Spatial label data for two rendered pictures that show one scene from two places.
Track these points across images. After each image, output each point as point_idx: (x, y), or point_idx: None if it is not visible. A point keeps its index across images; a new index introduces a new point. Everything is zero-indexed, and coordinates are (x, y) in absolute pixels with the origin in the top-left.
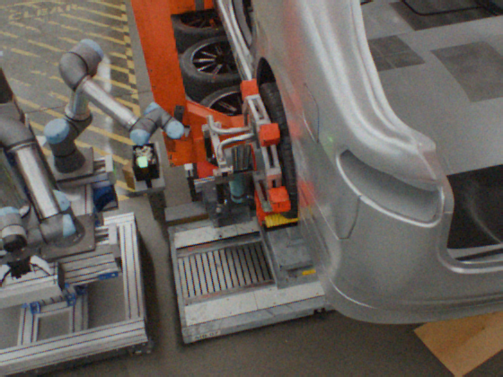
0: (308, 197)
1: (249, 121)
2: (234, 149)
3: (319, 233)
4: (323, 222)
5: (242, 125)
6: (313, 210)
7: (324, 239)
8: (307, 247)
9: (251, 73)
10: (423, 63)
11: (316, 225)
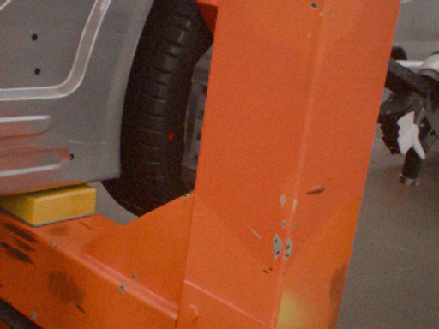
0: (400, 16)
1: (74, 227)
2: (393, 42)
3: (419, 39)
4: (434, 2)
5: (101, 233)
6: (410, 23)
7: (431, 27)
8: (378, 123)
9: (110, 26)
10: None
11: (415, 36)
